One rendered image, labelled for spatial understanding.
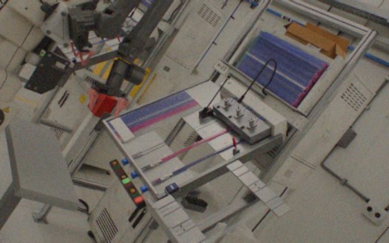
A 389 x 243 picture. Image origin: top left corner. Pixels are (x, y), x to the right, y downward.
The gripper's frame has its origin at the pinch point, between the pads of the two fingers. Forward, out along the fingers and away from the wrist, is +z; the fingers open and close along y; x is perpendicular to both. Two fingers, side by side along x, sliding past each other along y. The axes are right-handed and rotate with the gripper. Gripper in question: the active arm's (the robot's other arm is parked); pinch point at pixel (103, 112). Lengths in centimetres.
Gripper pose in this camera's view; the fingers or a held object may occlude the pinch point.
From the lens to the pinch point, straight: 149.2
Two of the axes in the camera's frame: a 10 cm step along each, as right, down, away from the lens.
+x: -0.9, -1.7, -9.8
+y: -9.4, -3.0, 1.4
